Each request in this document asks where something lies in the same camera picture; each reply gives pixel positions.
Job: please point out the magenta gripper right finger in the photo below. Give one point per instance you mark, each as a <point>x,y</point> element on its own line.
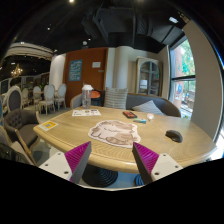
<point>145,159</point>

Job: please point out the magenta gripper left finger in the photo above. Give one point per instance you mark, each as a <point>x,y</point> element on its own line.
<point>77,159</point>

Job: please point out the black computer mouse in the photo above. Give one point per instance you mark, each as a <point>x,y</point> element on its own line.
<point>174,136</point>

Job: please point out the cat-shaped mouse pad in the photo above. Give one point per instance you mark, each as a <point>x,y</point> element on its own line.
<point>115,133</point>

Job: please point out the teal small pack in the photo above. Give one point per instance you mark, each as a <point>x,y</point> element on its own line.
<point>140,120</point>

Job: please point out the yellow card sticker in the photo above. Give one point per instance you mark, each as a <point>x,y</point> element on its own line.
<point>46,126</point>

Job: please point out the small white round object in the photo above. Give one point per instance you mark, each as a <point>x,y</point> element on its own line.
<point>150,116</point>

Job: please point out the white paper menu sheet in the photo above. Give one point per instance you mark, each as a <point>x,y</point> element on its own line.
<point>86,112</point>

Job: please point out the black red small box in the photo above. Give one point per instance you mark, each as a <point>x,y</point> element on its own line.
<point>129,115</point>

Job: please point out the grey white pillow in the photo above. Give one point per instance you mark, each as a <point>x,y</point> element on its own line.
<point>148,107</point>

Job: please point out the grey curved sofa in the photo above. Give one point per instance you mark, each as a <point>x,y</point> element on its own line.
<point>135,102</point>

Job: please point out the dark tufted armchair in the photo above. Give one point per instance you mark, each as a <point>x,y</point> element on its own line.
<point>19,125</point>

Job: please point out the clear plastic water bottle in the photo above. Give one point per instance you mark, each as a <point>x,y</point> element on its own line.
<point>86,96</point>

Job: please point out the striped cushion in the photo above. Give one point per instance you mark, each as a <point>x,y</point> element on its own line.
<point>115,98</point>

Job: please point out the white dining chair right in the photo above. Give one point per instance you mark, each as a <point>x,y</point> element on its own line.
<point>60,95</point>

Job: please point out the white dining chair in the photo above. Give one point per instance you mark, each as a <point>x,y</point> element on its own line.
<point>48,101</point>
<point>60,95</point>

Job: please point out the grey oval-back chair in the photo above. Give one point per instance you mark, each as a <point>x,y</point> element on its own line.
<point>14,100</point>

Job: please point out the wooden glass cabinet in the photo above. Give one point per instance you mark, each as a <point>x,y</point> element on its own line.
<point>148,76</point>

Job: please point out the large window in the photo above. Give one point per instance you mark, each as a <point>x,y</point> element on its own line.
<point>183,78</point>

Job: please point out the chandelier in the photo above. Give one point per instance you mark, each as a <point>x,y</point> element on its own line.
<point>16,72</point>

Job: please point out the black table pedestal base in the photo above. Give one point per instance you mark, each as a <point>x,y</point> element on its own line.
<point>99,177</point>

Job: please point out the blue wall poster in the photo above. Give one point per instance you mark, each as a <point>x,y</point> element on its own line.
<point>75,70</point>

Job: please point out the white wall notice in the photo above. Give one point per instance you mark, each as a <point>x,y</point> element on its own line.
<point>96,64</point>

